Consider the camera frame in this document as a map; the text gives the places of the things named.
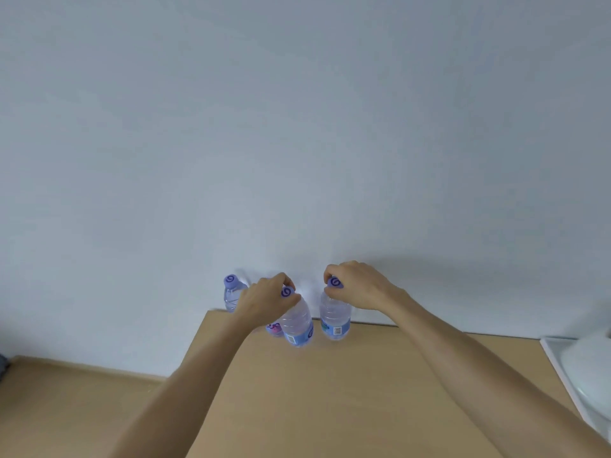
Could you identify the person's right forearm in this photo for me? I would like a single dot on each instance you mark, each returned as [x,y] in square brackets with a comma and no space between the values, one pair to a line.
[487,386]

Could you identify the wooden table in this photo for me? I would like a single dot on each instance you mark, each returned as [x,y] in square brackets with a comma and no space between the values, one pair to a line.
[343,405]

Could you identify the person's left hand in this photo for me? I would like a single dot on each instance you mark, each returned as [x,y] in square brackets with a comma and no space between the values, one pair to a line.
[265,302]

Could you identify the person's right hand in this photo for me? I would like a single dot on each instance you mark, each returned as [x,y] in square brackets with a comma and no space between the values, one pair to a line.
[367,286]

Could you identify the clear water bottle purple cap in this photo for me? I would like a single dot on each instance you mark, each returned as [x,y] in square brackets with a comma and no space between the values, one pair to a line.
[298,326]
[232,295]
[335,319]
[275,330]

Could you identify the person's left forearm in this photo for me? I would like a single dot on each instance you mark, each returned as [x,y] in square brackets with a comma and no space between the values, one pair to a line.
[181,400]

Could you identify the grey curtain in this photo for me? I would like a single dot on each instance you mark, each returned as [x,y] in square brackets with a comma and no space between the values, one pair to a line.
[3,368]

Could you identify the white electric kettle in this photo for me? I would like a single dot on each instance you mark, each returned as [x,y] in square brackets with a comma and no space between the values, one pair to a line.
[592,372]

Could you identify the white tray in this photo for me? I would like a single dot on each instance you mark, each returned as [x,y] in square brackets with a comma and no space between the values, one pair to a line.
[556,350]

